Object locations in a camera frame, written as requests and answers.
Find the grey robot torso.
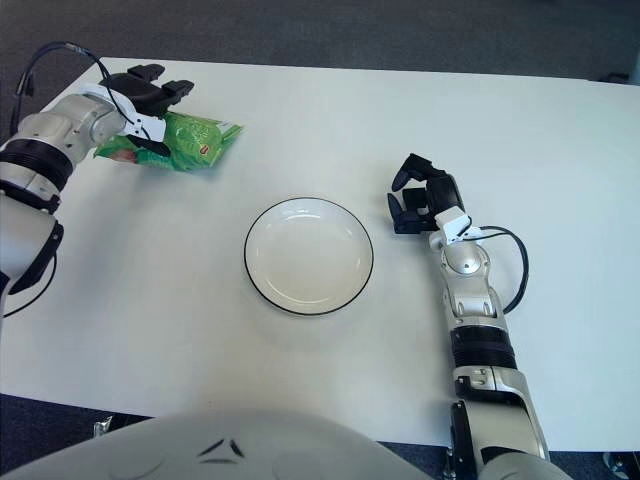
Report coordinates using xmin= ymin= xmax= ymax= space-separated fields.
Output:
xmin=0 ymin=409 xmax=451 ymax=480

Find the grey caster wheel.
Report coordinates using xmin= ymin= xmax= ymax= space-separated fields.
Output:
xmin=602 ymin=449 xmax=634 ymax=474

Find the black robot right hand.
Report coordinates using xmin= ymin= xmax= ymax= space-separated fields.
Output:
xmin=385 ymin=153 xmax=469 ymax=235

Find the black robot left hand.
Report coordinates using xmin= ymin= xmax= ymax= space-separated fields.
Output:
xmin=98 ymin=64 xmax=195 ymax=155

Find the white right wrist connector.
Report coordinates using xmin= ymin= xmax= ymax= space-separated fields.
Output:
xmin=439 ymin=209 xmax=484 ymax=245

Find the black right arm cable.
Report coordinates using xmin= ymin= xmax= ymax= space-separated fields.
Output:
xmin=479 ymin=225 xmax=530 ymax=315

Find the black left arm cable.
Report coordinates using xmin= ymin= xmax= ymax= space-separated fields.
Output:
xmin=0 ymin=43 xmax=149 ymax=319

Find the white plate with black rim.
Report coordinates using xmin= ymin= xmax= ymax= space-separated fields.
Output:
xmin=243 ymin=198 xmax=375 ymax=316

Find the white left wrist connector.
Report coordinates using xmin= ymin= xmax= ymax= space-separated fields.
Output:
xmin=124 ymin=112 xmax=166 ymax=143

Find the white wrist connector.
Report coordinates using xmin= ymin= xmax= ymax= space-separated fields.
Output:
xmin=439 ymin=209 xmax=484 ymax=245
xmin=124 ymin=112 xmax=166 ymax=143

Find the green snack bag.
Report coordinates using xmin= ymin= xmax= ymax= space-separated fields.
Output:
xmin=93 ymin=110 xmax=245 ymax=174

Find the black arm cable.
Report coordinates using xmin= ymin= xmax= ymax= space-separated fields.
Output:
xmin=0 ymin=43 xmax=149 ymax=319
xmin=479 ymin=225 xmax=530 ymax=315

